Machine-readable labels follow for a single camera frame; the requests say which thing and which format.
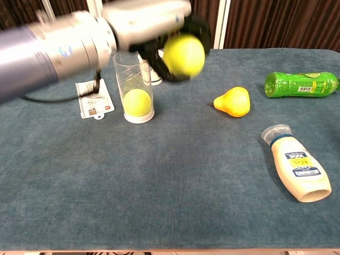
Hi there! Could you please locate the clear plastic tube container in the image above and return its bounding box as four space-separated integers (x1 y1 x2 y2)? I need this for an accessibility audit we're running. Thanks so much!
113 50 155 124

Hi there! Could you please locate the white printed card package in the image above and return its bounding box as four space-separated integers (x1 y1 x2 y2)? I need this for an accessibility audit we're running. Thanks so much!
75 78 115 120

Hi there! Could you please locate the white paper cup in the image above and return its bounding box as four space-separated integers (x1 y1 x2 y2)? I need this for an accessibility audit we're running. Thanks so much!
138 50 163 86

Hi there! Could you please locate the teal table cloth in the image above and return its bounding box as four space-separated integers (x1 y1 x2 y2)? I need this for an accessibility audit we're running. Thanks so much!
0 47 340 251

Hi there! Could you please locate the wide white frame pole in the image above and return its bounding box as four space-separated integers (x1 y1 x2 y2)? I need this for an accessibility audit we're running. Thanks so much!
87 0 106 15
213 0 231 49

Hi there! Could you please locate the yellow tennis ball black print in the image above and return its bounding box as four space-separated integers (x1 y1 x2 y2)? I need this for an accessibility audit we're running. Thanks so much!
122 88 152 117

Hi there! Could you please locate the green plastic drink bottle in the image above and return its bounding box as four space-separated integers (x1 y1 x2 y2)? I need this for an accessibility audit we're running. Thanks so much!
265 71 340 98

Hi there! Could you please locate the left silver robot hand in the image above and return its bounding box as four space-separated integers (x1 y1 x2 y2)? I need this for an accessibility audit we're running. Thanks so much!
102 0 213 83

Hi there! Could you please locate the yellow pear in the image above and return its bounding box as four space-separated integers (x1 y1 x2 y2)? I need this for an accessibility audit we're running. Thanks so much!
207 86 251 118

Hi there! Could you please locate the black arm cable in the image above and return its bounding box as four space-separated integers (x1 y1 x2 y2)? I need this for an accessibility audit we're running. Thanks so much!
23 67 104 103

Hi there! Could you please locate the brown pleated curtain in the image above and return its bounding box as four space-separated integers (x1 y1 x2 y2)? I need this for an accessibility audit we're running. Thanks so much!
0 0 340 50

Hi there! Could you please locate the thin grey-white frame pole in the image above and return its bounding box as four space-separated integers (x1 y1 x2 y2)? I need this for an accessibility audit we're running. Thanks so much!
41 0 55 16

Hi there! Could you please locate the cream mayonnaise squeeze bottle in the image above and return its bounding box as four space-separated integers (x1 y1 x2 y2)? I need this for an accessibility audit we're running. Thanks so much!
261 124 333 203

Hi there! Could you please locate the plain yellow tennis ball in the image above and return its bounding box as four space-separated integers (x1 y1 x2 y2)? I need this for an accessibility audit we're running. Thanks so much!
163 34 206 78

